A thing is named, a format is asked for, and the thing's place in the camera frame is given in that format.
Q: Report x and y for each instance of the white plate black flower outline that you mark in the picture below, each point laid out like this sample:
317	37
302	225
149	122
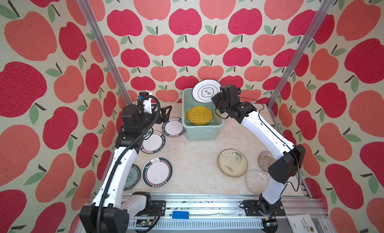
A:
205	90

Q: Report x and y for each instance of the small teal patterned plate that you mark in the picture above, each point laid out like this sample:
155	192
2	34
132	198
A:
133	177

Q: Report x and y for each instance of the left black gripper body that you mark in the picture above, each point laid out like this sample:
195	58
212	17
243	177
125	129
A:
146	120

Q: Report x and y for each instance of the green circuit board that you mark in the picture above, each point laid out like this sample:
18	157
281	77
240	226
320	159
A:
143	223

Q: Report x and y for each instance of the white paper sheet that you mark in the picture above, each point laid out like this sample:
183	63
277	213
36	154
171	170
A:
302	224

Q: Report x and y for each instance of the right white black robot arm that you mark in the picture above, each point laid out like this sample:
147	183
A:
289	157

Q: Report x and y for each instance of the smoky brown glass plate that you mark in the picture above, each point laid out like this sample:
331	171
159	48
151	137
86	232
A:
265	160

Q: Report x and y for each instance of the yellow dotted scalloped plate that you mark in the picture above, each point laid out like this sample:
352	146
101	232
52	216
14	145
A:
200	115

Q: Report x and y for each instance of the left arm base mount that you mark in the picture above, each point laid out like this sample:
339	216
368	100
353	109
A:
157	207

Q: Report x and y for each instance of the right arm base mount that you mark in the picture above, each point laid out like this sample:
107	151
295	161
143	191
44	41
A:
263	209

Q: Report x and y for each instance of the right aluminium frame post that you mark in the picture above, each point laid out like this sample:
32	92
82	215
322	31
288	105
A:
319	17

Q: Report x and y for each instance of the large green rimmed white plate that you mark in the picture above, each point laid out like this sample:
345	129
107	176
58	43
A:
157	172

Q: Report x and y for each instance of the blue rectangular box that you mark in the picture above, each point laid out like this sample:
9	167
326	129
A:
180	215

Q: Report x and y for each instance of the aluminium front rail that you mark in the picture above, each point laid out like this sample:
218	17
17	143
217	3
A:
222	214

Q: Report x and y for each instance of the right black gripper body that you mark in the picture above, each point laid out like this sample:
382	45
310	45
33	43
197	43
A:
222	106

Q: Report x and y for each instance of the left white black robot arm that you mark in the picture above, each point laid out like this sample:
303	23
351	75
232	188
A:
105	214

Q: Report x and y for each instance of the aluminium frame post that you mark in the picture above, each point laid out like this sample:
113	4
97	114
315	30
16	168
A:
90	17
319	17

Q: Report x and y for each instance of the left aluminium frame post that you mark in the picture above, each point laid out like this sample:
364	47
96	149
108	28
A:
90	17

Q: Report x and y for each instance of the cream plate with bamboo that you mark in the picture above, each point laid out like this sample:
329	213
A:
232	163

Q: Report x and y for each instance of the clear textured glass plate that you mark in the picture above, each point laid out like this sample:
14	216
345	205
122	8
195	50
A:
256	181

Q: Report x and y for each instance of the mint green plastic bin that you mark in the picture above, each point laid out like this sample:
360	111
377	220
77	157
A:
199	132

